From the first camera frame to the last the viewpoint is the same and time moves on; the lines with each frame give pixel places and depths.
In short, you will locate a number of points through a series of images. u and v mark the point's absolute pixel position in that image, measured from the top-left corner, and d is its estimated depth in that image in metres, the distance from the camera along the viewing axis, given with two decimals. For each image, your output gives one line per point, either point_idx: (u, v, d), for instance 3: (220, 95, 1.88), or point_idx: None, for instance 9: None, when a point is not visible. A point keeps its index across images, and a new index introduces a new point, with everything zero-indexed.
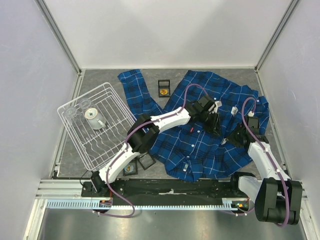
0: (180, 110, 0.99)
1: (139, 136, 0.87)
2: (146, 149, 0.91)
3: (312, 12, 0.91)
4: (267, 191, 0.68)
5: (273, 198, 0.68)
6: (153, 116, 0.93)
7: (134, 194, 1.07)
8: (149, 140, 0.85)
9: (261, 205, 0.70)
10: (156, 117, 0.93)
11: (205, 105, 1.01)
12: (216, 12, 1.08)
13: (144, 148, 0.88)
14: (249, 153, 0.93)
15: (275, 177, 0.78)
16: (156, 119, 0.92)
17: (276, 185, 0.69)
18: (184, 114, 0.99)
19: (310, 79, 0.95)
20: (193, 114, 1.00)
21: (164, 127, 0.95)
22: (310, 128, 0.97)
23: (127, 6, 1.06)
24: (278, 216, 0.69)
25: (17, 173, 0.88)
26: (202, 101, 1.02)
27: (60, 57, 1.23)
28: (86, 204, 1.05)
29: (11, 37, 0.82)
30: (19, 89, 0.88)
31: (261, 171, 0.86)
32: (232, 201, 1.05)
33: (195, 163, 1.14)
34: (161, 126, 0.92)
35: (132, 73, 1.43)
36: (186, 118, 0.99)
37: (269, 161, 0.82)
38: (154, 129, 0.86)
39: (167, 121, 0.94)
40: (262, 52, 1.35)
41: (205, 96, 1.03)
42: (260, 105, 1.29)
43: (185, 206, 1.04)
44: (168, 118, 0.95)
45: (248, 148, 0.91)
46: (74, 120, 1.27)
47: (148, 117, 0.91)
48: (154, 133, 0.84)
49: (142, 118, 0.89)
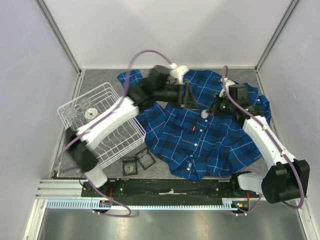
0: (117, 105, 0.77)
1: (76, 152, 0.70)
2: (94, 164, 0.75)
3: (312, 12, 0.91)
4: (278, 178, 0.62)
5: (284, 181, 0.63)
6: (81, 128, 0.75)
7: (134, 194, 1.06)
8: (84, 156, 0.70)
9: (271, 188, 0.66)
10: (84, 128, 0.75)
11: (156, 84, 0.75)
12: (216, 12, 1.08)
13: (90, 166, 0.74)
14: (246, 131, 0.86)
15: (282, 160, 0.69)
16: (82, 132, 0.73)
17: (284, 171, 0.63)
18: (125, 108, 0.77)
19: (310, 79, 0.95)
20: (144, 99, 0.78)
21: (102, 135, 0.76)
22: (310, 127, 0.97)
23: (127, 6, 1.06)
24: (291, 195, 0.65)
25: (18, 173, 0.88)
26: (151, 79, 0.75)
27: (60, 57, 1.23)
28: (86, 204, 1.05)
29: (12, 38, 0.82)
30: (19, 89, 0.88)
31: (263, 155, 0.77)
32: (232, 201, 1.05)
33: (198, 162, 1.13)
34: (90, 138, 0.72)
35: (132, 73, 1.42)
36: (130, 112, 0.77)
37: (272, 143, 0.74)
38: (82, 147, 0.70)
39: (99, 130, 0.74)
40: (262, 52, 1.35)
41: (152, 70, 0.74)
42: (262, 105, 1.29)
43: (185, 206, 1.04)
44: (101, 123, 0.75)
45: (245, 125, 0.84)
46: (75, 120, 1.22)
47: (74, 132, 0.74)
48: (79, 149, 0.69)
49: (65, 133, 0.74)
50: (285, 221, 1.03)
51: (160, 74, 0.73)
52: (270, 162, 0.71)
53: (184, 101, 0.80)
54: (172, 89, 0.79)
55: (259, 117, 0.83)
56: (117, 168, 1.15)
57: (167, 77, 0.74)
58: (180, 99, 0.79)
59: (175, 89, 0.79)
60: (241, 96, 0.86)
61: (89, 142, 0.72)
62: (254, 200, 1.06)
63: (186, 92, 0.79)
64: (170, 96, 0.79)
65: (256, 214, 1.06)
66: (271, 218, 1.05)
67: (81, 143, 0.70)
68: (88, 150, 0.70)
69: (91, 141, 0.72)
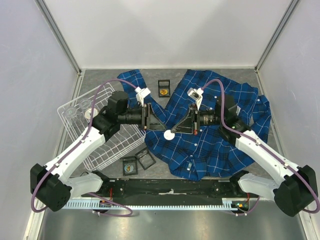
0: (85, 134, 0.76)
1: (46, 190, 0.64)
2: (64, 202, 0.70)
3: (312, 12, 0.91)
4: (291, 193, 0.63)
5: (296, 194, 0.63)
6: (49, 163, 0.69)
7: (134, 194, 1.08)
8: (56, 192, 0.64)
9: (286, 202, 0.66)
10: (52, 162, 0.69)
11: (117, 110, 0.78)
12: (216, 12, 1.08)
13: (58, 204, 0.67)
14: (239, 148, 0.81)
15: (288, 172, 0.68)
16: (52, 166, 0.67)
17: (295, 183, 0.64)
18: (92, 136, 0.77)
19: (310, 79, 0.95)
20: (109, 126, 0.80)
21: (72, 166, 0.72)
22: (310, 127, 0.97)
23: (127, 6, 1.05)
24: (306, 203, 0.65)
25: (18, 173, 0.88)
26: (112, 106, 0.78)
27: (60, 57, 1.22)
28: (86, 204, 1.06)
29: (11, 38, 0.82)
30: (19, 89, 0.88)
31: (264, 168, 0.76)
32: (232, 201, 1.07)
33: (198, 162, 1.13)
34: (62, 171, 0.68)
35: (132, 73, 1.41)
36: (97, 139, 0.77)
37: (272, 157, 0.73)
38: (52, 183, 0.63)
39: (70, 160, 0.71)
40: (262, 52, 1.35)
41: (111, 99, 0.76)
42: (261, 105, 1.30)
43: (185, 206, 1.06)
44: (71, 154, 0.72)
45: (237, 143, 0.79)
46: (74, 120, 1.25)
47: (42, 167, 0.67)
48: (53, 185, 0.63)
49: (33, 169, 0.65)
50: (285, 221, 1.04)
51: (119, 101, 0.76)
52: (277, 177, 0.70)
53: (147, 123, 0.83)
54: (134, 112, 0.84)
55: (248, 131, 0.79)
56: (117, 168, 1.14)
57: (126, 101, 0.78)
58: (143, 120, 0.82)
59: (138, 113, 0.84)
60: (231, 113, 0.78)
61: (61, 175, 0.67)
62: (254, 200, 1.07)
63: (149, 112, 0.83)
64: (135, 118, 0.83)
65: (255, 214, 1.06)
66: (271, 218, 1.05)
67: (53, 178, 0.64)
68: (61, 184, 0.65)
69: (62, 173, 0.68)
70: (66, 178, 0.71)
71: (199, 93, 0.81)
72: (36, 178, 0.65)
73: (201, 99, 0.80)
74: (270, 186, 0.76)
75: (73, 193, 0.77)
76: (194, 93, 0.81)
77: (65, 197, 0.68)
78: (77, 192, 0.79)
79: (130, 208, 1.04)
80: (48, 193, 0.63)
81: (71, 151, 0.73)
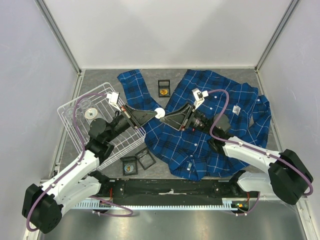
0: (81, 157, 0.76)
1: (39, 210, 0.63)
2: (55, 223, 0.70)
3: (312, 12, 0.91)
4: (279, 177, 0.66)
5: (285, 177, 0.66)
6: (45, 183, 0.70)
7: (134, 194, 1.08)
8: (50, 213, 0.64)
9: (282, 189, 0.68)
10: (49, 183, 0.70)
11: (101, 139, 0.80)
12: (216, 12, 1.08)
13: (48, 226, 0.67)
14: (229, 155, 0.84)
15: (272, 159, 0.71)
16: (47, 187, 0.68)
17: (280, 168, 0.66)
18: (89, 159, 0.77)
19: (310, 79, 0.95)
20: (103, 149, 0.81)
21: (67, 188, 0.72)
22: (310, 128, 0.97)
23: (127, 6, 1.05)
24: (299, 184, 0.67)
25: (18, 174, 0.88)
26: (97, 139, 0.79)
27: (60, 57, 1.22)
28: (86, 204, 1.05)
29: (11, 38, 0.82)
30: (19, 89, 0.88)
31: (254, 165, 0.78)
32: (232, 201, 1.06)
33: (198, 162, 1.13)
34: (57, 193, 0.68)
35: (132, 73, 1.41)
36: (93, 162, 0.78)
37: (254, 151, 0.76)
38: (47, 203, 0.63)
39: (66, 181, 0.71)
40: (262, 52, 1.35)
41: (92, 133, 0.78)
42: (261, 105, 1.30)
43: (185, 206, 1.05)
44: (67, 175, 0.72)
45: (226, 151, 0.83)
46: None
47: (38, 188, 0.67)
48: (48, 205, 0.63)
49: (30, 190, 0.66)
50: (284, 221, 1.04)
51: (99, 133, 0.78)
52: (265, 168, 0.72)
53: (135, 123, 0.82)
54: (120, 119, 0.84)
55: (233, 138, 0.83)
56: (117, 168, 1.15)
57: (105, 130, 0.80)
58: (130, 121, 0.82)
59: (122, 117, 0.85)
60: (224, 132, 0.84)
61: (56, 195, 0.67)
62: (254, 200, 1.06)
63: (131, 114, 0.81)
64: (123, 124, 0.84)
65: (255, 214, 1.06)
66: (271, 218, 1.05)
67: (48, 198, 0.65)
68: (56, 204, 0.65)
69: (57, 194, 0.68)
70: (61, 198, 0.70)
71: (204, 95, 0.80)
72: (31, 199, 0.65)
73: (203, 100, 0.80)
74: (268, 180, 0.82)
75: (67, 208, 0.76)
76: (199, 94, 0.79)
77: (56, 219, 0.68)
78: (75, 201, 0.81)
79: (131, 208, 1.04)
80: (42, 214, 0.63)
81: (68, 172, 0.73)
